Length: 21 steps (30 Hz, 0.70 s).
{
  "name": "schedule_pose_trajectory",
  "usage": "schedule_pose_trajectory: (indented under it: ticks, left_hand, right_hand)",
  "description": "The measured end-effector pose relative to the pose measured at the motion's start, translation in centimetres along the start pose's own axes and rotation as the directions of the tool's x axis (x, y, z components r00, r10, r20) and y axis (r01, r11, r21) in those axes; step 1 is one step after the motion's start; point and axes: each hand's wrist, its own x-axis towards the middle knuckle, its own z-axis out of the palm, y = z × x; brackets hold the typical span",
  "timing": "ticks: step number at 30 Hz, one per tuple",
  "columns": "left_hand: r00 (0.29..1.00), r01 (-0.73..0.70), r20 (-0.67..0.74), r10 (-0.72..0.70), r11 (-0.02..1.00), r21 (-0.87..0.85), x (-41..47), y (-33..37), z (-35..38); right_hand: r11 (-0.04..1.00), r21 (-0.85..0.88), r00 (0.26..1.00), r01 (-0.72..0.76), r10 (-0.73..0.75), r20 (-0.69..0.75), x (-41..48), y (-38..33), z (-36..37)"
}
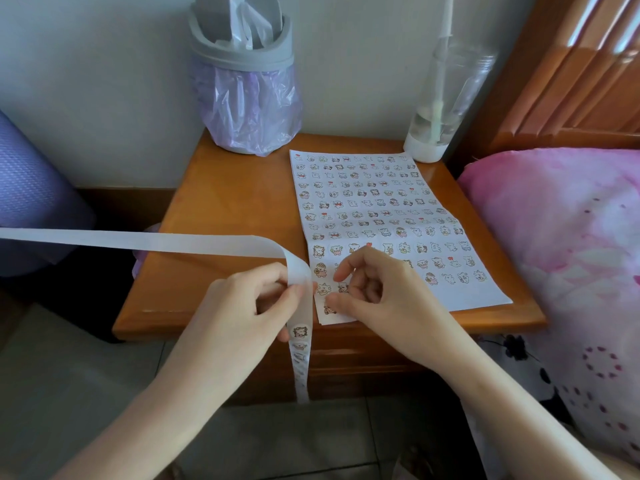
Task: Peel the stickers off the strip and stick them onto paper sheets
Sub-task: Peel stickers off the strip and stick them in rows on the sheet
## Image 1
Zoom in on person's left hand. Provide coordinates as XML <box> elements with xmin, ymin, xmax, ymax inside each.
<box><xmin>159</xmin><ymin>262</ymin><xmax>307</xmax><ymax>401</ymax></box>

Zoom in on person's right hand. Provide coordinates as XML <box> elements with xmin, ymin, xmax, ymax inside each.
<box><xmin>325</xmin><ymin>245</ymin><xmax>476</xmax><ymax>375</ymax></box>

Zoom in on white paper sheet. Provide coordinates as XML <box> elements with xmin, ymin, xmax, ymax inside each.
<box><xmin>289</xmin><ymin>149</ymin><xmax>515</xmax><ymax>327</ymax></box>

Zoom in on long white sticker strip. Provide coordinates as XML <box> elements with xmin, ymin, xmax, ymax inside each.
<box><xmin>0</xmin><ymin>227</ymin><xmax>315</xmax><ymax>405</ymax></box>

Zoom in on rows of stuck cartoon stickers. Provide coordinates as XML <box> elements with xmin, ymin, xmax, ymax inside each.
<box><xmin>292</xmin><ymin>153</ymin><xmax>489</xmax><ymax>315</ymax></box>

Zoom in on person's left forearm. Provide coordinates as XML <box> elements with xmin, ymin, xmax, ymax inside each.
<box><xmin>52</xmin><ymin>374</ymin><xmax>226</xmax><ymax>480</ymax></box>

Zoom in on person's right forearm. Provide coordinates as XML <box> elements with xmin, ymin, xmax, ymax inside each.
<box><xmin>435</xmin><ymin>344</ymin><xmax>621</xmax><ymax>480</ymax></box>

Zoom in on person's leg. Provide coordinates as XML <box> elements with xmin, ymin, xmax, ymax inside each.
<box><xmin>592</xmin><ymin>444</ymin><xmax>640</xmax><ymax>480</ymax></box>

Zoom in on wooden nightstand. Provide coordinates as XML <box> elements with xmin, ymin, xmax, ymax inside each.
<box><xmin>112</xmin><ymin>129</ymin><xmax>547</xmax><ymax>405</ymax></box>

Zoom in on pink slipper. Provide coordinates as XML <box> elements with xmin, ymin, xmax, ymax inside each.
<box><xmin>392</xmin><ymin>444</ymin><xmax>436</xmax><ymax>480</ymax></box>

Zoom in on clear cup with white base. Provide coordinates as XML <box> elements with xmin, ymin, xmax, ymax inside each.
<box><xmin>403</xmin><ymin>39</ymin><xmax>499</xmax><ymax>164</ymax></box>

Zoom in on pink floral bedding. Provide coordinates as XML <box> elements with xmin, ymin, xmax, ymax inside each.
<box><xmin>457</xmin><ymin>147</ymin><xmax>640</xmax><ymax>480</ymax></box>

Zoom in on purple plastic bin bag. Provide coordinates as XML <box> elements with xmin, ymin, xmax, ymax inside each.
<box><xmin>189</xmin><ymin>52</ymin><xmax>303</xmax><ymax>157</ymax></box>

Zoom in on purple rolled mat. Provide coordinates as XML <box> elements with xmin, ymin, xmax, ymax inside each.
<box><xmin>0</xmin><ymin>109</ymin><xmax>97</xmax><ymax>278</ymax></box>

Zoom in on grey trash bin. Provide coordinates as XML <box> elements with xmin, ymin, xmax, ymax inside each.
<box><xmin>187</xmin><ymin>0</ymin><xmax>295</xmax><ymax>72</ymax></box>

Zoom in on wooden bed headboard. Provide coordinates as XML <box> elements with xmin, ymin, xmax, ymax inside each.
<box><xmin>449</xmin><ymin>0</ymin><xmax>640</xmax><ymax>171</ymax></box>

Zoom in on white backing scraps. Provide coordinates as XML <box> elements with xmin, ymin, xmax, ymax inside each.
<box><xmin>215</xmin><ymin>0</ymin><xmax>275</xmax><ymax>51</ymax></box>

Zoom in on white straw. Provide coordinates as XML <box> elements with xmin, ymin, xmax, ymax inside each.
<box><xmin>429</xmin><ymin>0</ymin><xmax>455</xmax><ymax>145</ymax></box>

